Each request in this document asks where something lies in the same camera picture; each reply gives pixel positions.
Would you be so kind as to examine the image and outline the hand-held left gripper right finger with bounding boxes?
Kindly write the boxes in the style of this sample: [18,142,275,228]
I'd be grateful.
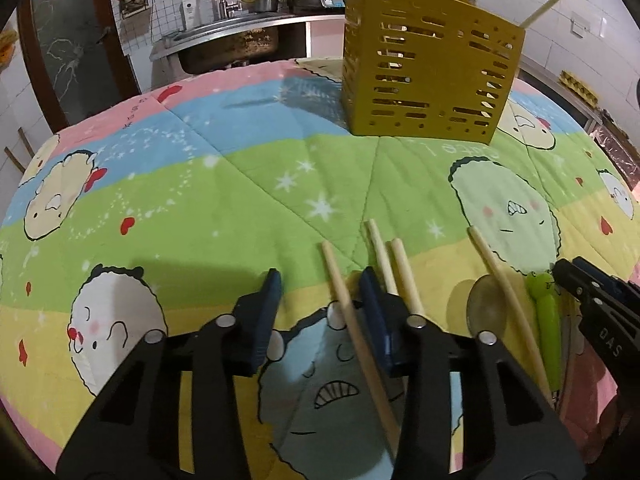
[357,266,586,480]

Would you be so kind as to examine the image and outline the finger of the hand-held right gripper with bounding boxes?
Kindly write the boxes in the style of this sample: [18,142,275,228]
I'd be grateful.
[551,259,601,312]
[572,256,640,307]

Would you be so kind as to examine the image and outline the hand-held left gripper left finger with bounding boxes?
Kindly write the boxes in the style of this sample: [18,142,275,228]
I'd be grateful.
[55,267,283,480]

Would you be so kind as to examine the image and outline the pale wooden chopstick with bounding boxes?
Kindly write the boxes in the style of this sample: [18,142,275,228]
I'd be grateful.
[391,238,426,318]
[366,219,399,297]
[520,0,570,29]
[321,241,402,457]
[468,225,554,407]

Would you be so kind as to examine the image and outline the yellow slotted utensil holder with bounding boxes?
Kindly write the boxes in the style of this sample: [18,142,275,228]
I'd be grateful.
[341,0,526,140]

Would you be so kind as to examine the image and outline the metal spoon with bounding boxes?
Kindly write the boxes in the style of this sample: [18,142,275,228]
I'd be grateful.
[466,274,510,336]

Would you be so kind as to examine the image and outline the cartoon printed blanket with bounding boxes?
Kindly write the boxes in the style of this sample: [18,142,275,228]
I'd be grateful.
[0,56,640,480]

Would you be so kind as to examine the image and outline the yellow egg carton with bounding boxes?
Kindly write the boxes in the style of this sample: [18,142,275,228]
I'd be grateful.
[558,70,602,107]

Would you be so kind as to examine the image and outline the steel kitchen sink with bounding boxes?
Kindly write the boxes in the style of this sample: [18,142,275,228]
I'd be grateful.
[150,12,347,76]

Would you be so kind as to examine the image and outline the wooden sticks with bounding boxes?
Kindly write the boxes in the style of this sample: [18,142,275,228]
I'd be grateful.
[4,127,37,172]

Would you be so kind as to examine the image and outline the white soap bottle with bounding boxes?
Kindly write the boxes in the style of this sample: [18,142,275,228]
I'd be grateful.
[180,0,200,31]

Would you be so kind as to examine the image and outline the gas stove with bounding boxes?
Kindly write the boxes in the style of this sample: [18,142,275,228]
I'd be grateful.
[284,0,347,14]

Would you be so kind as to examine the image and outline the brown framed glass door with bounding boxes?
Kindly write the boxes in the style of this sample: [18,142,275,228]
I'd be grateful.
[17,0,142,132]

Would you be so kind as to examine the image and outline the yellow hanging bag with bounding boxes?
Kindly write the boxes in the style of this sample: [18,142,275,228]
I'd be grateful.
[0,29,19,62]

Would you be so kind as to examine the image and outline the green handled utensil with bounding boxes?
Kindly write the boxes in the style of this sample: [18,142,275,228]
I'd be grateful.
[525,271,564,394]

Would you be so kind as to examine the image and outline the wire wall basket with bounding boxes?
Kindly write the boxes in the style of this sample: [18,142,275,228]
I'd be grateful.
[117,0,152,22]

